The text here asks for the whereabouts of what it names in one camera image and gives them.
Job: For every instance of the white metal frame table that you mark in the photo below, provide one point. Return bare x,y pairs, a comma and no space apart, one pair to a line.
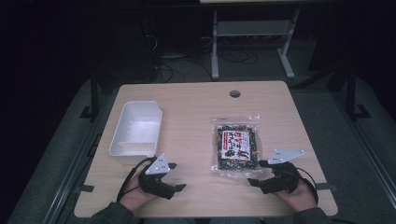
252,28

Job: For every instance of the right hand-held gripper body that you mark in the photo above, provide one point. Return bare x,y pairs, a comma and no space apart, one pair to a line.
283,180

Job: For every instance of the person's right hand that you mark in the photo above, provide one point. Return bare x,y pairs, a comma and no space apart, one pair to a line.
299,198

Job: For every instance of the white plastic bin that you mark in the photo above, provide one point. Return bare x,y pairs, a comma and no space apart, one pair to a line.
137,132

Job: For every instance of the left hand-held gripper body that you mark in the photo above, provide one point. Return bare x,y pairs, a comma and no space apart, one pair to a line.
157,182

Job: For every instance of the clear packet of dried seaweed mix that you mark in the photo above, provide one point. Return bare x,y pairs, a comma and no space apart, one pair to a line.
237,146

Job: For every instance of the person's left hand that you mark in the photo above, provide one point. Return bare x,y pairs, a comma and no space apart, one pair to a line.
134,196

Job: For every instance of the black metal stand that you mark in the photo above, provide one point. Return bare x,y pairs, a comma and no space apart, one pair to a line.
351,93
94,99

